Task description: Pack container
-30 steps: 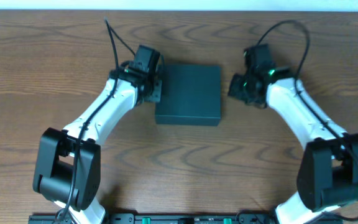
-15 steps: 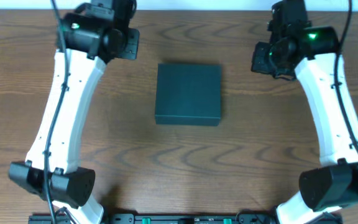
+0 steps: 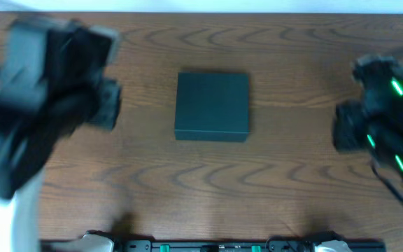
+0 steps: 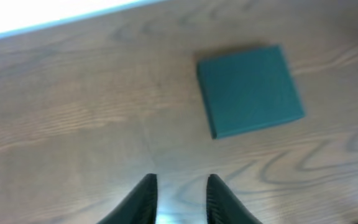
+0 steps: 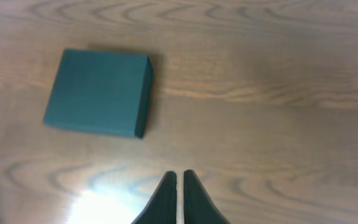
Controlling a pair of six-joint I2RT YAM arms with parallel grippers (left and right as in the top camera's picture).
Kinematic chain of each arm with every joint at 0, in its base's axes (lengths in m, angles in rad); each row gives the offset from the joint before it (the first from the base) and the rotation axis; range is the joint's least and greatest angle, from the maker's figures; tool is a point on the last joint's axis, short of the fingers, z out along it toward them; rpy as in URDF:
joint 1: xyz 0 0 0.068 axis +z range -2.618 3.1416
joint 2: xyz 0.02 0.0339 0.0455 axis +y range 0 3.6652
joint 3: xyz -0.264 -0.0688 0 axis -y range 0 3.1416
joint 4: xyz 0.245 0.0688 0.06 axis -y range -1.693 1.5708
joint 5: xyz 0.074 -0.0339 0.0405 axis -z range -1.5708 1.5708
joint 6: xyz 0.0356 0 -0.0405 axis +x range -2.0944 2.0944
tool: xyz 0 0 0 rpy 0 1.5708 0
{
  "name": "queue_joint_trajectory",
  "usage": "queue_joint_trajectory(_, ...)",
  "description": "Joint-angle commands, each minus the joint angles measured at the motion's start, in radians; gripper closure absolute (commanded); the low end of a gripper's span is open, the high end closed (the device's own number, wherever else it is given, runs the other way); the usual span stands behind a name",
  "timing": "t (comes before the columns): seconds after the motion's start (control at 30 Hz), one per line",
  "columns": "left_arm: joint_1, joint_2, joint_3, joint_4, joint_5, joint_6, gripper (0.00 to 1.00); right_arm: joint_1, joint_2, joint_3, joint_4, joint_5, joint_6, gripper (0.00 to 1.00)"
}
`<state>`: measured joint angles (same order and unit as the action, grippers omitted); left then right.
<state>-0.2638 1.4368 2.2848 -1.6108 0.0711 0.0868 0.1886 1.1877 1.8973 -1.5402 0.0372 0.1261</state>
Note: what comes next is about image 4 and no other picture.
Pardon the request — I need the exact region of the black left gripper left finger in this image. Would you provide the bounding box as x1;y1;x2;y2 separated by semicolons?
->
98;174;158;224

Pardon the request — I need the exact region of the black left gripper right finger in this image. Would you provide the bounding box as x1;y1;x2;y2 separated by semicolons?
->
206;174;262;224

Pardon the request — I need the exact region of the black gift box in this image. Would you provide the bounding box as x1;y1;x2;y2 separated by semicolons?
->
196;45;305;139

